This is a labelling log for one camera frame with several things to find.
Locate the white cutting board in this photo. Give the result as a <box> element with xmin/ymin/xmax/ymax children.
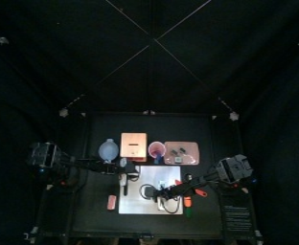
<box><xmin>117</xmin><ymin>165</ymin><xmax>184</xmax><ymax>215</ymax></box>

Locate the orange toy carrot green top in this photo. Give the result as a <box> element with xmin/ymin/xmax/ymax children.
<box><xmin>182</xmin><ymin>196</ymin><xmax>193</xmax><ymax>218</ymax></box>

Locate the pink salmon toy block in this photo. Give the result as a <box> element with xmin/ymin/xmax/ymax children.
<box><xmin>105</xmin><ymin>194</ymin><xmax>117</xmax><ymax>212</ymax></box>

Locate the copper brown wooden box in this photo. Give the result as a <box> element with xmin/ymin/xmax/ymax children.
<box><xmin>120</xmin><ymin>132</ymin><xmax>148</xmax><ymax>163</ymax></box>

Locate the blue toy utensil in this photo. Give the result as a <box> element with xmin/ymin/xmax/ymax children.
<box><xmin>152</xmin><ymin>152</ymin><xmax>162</xmax><ymax>166</ymax></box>

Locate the pink plastic cup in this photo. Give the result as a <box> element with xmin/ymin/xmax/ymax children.
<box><xmin>146</xmin><ymin>141</ymin><xmax>166</xmax><ymax>160</ymax></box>

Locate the pink transparent tray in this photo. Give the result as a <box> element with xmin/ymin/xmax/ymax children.
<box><xmin>162</xmin><ymin>141</ymin><xmax>200</xmax><ymax>166</ymax></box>

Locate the black cable loop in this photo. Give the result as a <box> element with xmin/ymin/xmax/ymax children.
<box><xmin>161</xmin><ymin>197</ymin><xmax>180</xmax><ymax>214</ymax></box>

